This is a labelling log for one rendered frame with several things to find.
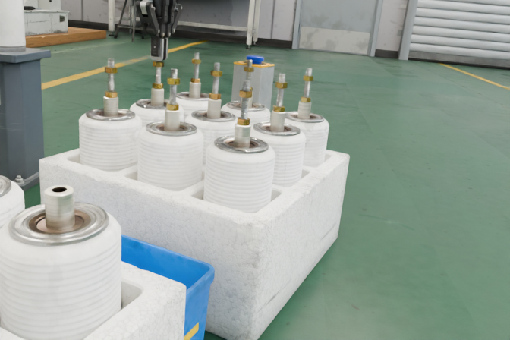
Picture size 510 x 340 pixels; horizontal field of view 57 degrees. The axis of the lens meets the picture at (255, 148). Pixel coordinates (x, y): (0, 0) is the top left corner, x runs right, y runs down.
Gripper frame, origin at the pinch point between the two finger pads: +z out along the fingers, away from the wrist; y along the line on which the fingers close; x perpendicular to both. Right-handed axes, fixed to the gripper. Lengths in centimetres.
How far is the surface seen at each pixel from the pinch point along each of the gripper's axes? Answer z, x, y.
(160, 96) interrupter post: 8.1, -0.9, -0.6
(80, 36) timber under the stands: 31, 231, 308
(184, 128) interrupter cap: 9.9, -10.9, -12.9
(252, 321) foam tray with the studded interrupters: 30.5, -26.9, -25.2
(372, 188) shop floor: 35, -41, 46
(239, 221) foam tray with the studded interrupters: 17.4, -23.8, -24.4
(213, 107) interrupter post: 8.1, -12.0, -3.5
